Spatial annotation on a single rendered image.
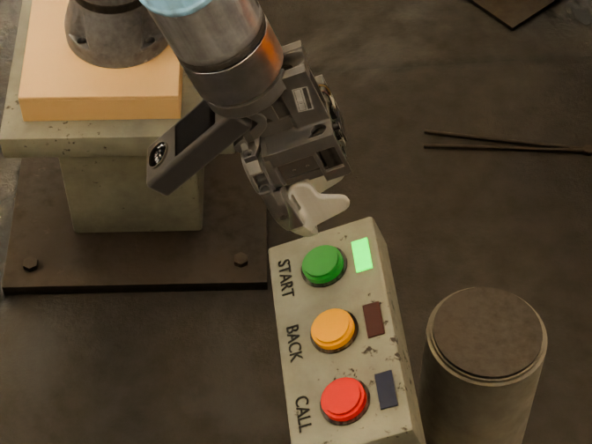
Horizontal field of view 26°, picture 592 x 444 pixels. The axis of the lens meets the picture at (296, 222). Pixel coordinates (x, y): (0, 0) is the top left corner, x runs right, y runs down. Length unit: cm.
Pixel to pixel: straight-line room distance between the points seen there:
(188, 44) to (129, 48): 82
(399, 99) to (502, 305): 97
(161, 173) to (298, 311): 21
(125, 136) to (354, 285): 64
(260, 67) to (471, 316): 43
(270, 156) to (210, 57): 12
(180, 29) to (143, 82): 82
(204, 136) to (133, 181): 87
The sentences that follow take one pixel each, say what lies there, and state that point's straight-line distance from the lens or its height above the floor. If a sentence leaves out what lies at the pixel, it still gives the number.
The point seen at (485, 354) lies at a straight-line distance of 127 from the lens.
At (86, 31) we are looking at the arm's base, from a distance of 177.
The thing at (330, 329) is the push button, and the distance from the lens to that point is 116.
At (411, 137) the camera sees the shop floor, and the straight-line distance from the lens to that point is 216.
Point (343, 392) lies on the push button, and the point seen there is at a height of 61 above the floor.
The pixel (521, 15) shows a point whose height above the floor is 1.
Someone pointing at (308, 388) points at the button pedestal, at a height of 59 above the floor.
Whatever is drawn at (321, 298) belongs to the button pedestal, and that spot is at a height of 60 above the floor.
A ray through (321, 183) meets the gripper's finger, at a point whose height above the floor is 70.
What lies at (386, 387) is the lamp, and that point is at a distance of 113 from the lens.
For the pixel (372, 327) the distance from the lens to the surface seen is 116.
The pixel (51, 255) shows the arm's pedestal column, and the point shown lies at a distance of 200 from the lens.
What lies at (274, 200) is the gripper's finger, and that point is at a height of 75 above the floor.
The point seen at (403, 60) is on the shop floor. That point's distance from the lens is 230.
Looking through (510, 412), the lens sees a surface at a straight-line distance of 132.
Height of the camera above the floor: 157
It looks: 50 degrees down
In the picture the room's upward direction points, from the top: straight up
